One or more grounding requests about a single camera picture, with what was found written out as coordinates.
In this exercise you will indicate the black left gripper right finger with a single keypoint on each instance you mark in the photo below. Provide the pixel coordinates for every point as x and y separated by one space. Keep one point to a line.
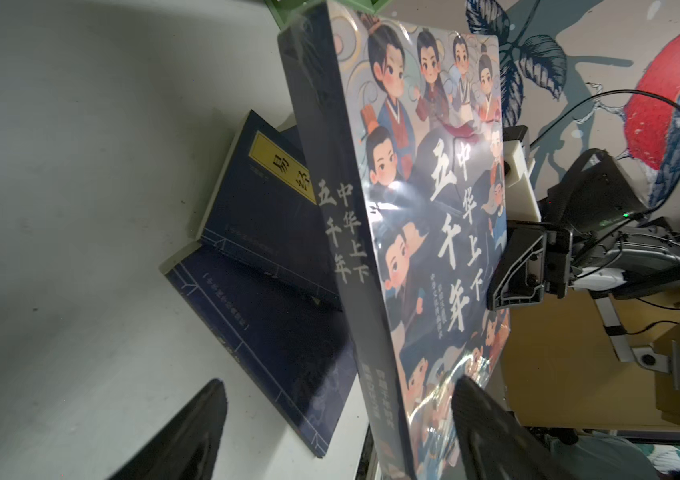
492 442

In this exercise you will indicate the blue book yellow label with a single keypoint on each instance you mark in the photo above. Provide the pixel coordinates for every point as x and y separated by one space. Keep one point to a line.
263 211

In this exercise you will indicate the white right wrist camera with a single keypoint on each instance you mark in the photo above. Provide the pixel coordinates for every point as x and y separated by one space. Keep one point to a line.
516 174

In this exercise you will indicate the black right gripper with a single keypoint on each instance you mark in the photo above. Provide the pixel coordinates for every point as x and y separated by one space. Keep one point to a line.
536 258

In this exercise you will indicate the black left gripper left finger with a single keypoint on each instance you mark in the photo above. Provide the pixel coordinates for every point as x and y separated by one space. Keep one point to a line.
187 447

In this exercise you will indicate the dark blue bottom book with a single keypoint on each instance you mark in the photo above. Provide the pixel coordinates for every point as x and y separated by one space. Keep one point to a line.
296 348

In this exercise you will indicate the colourful illustrated thick book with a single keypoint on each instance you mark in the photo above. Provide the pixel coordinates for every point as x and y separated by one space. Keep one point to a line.
402 128

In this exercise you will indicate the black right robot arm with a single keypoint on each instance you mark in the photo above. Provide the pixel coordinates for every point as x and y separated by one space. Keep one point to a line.
591 232

